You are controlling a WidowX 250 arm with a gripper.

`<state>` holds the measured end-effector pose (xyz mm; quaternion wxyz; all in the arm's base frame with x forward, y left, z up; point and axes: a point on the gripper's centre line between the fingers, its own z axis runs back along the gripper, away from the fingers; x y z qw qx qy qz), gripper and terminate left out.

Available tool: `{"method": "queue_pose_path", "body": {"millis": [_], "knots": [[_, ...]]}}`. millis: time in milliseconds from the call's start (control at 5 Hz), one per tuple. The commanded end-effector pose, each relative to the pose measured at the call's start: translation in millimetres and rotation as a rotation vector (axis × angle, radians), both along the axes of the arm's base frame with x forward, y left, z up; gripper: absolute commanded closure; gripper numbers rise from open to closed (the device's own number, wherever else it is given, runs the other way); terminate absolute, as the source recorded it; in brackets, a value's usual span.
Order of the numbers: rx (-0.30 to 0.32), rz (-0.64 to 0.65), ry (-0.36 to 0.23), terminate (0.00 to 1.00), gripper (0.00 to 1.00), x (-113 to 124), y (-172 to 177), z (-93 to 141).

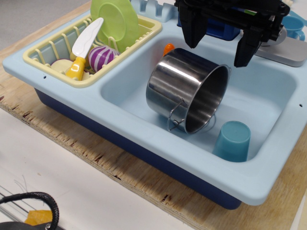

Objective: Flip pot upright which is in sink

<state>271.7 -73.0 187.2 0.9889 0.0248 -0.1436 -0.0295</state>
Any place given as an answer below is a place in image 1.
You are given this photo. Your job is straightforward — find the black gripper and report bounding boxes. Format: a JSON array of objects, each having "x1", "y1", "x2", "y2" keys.
[{"x1": 175, "y1": 0, "x2": 290, "y2": 68}]

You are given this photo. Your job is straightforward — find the stainless steel pot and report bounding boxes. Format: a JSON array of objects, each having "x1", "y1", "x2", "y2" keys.
[{"x1": 146, "y1": 48, "x2": 231, "y2": 134}]

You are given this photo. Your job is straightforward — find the light blue toy sink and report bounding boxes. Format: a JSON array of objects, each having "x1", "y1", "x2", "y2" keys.
[{"x1": 2, "y1": 12, "x2": 307, "y2": 209}]

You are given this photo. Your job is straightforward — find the blue plastic box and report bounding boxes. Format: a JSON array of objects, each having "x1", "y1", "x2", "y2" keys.
[{"x1": 178, "y1": 3, "x2": 245, "y2": 41}]

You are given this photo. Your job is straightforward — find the orange toy piece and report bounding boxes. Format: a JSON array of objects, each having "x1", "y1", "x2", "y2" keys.
[{"x1": 163, "y1": 43, "x2": 175, "y2": 56}]

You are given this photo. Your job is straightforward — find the blue plastic mug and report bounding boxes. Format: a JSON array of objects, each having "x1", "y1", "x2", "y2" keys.
[{"x1": 282, "y1": 15, "x2": 305, "y2": 41}]

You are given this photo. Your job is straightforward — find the green plastic plate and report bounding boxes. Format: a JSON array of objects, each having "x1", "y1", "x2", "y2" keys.
[{"x1": 90, "y1": 0, "x2": 139, "y2": 53}]

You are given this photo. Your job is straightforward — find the teal plastic cup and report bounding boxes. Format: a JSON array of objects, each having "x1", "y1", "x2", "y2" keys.
[{"x1": 213, "y1": 121, "x2": 251, "y2": 162}]

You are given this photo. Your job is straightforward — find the purple striped toy ball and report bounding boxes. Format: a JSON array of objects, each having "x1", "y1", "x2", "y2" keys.
[{"x1": 88, "y1": 45, "x2": 120, "y2": 72}]

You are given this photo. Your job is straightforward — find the cream dish rack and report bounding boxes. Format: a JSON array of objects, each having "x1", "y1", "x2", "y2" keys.
[{"x1": 23, "y1": 14, "x2": 162, "y2": 88}]

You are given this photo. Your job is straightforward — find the plywood board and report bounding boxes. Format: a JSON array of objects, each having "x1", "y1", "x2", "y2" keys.
[{"x1": 0, "y1": 0, "x2": 307, "y2": 230}]

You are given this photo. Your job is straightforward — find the yellow tape piece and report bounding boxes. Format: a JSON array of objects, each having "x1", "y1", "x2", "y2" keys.
[{"x1": 24, "y1": 210, "x2": 52, "y2": 226}]

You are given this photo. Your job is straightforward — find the white toy knife yellow handle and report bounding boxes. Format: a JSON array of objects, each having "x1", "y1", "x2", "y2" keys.
[{"x1": 66, "y1": 17, "x2": 104, "y2": 81}]

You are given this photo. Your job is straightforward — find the black braided cable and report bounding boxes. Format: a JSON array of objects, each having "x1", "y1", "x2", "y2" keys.
[{"x1": 0, "y1": 192, "x2": 59, "y2": 230}]

